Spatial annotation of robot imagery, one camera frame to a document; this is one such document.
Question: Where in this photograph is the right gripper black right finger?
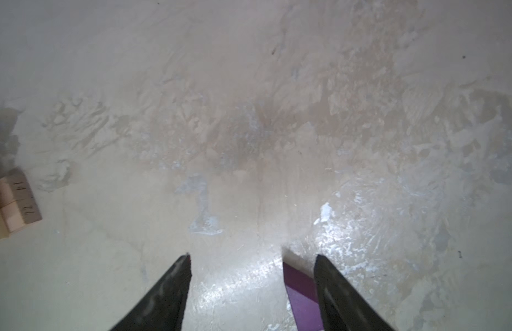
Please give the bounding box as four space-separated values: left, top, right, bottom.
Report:
314 255 394 331

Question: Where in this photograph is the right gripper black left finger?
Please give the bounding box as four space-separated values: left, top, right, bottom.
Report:
112 254 192 331

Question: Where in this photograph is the purple triangular block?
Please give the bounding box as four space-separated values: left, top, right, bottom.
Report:
283 262 323 331

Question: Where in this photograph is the printed wood block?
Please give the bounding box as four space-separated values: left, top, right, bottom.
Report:
0 172 43 234

